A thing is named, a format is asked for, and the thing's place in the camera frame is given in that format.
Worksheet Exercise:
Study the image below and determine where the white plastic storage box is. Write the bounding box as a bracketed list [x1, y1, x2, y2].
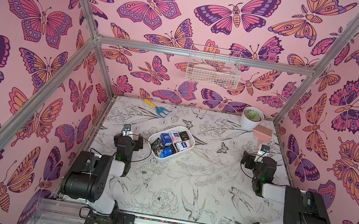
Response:
[148, 126, 196, 161]

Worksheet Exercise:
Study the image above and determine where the blue cartoon tissue pack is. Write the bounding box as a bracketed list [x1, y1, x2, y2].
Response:
[156, 145, 177, 159]

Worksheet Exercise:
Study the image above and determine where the blue pocket tissue pack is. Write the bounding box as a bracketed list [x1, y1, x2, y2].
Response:
[160, 133, 172, 147]

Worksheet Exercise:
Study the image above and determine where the light pink tissue pack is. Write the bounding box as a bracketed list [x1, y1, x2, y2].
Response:
[175, 140, 191, 152]

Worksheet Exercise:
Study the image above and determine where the black Face tissue pack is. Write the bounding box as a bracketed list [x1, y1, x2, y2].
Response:
[179, 131, 190, 142]

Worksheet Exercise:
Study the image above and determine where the pink white tissue pack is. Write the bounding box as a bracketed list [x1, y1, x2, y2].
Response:
[169, 130, 182, 143]

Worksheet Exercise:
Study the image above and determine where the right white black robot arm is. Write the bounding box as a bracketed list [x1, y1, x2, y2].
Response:
[240, 151, 331, 224]

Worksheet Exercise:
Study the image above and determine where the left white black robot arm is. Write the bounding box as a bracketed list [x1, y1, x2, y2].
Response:
[59, 134, 144, 217]

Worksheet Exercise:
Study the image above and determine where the pink brush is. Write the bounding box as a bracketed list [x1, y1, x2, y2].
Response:
[253, 125, 273, 148]

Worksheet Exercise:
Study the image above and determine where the blue yellow garden fork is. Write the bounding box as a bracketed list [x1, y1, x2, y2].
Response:
[144, 99, 171, 118]

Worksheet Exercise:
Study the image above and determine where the white pot with succulent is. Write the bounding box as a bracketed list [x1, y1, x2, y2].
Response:
[240, 106, 265, 131]

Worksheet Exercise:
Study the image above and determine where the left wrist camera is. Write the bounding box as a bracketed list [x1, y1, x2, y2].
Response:
[122, 124, 133, 136]

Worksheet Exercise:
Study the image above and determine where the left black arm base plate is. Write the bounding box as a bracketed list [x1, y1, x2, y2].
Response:
[84, 210, 136, 224]

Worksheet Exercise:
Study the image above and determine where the white wire wall basket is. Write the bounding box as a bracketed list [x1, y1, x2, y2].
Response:
[185, 46, 241, 90]

